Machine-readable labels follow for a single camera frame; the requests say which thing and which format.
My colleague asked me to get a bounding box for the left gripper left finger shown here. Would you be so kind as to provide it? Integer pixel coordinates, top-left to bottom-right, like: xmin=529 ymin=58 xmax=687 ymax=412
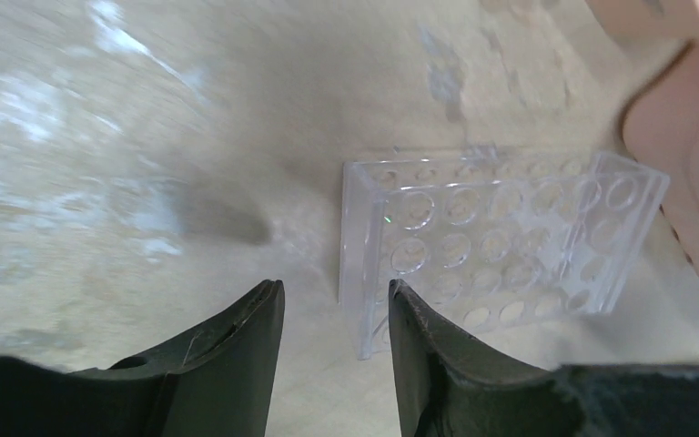
xmin=0 ymin=280 xmax=285 ymax=436

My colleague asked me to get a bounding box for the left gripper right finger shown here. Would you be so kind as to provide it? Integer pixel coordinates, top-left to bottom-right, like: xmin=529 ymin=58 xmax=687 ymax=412
xmin=388 ymin=279 xmax=699 ymax=436

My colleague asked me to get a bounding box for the clear acrylic tube rack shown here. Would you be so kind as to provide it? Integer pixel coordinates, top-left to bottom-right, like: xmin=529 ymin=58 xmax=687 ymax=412
xmin=339 ymin=149 xmax=670 ymax=360

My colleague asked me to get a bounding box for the pink plastic bin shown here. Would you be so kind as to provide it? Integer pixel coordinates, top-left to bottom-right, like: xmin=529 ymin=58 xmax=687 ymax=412
xmin=588 ymin=1 xmax=699 ymax=276

